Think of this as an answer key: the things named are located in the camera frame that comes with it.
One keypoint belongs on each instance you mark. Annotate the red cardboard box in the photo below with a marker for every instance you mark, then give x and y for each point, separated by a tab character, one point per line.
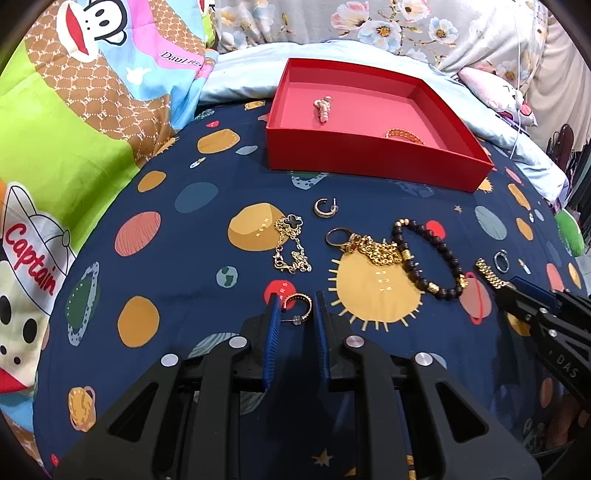
369	152

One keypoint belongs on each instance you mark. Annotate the light blue sheet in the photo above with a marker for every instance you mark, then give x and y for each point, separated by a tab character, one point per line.
240	74

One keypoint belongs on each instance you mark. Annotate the grey floral quilt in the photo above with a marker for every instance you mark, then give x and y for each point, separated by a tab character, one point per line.
369	23

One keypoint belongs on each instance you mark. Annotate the wide gold bangle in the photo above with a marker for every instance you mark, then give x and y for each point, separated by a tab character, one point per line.
405	134

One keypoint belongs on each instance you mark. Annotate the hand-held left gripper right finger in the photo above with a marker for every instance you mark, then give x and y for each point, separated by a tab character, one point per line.
323	332

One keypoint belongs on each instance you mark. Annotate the green cloth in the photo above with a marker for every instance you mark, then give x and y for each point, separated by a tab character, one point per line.
570	233

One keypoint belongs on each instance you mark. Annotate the gold hoop earring with post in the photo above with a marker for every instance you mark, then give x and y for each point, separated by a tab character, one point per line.
300	297

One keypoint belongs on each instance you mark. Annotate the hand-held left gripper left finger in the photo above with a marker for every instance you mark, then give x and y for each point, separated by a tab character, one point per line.
272	332

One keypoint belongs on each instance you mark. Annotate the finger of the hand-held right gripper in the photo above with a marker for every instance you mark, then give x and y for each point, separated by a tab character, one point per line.
519	307
535	288

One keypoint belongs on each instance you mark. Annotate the pink plush pillow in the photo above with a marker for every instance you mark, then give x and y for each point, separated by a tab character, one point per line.
489	87

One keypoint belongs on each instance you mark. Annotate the double hoop earring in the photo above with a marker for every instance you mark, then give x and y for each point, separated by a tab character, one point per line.
324	208

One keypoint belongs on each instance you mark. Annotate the gold wristwatch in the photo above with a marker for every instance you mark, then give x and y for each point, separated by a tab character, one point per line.
488	272

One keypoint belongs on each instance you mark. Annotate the cartoon monkey quilt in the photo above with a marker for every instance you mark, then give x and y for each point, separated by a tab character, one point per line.
69	129

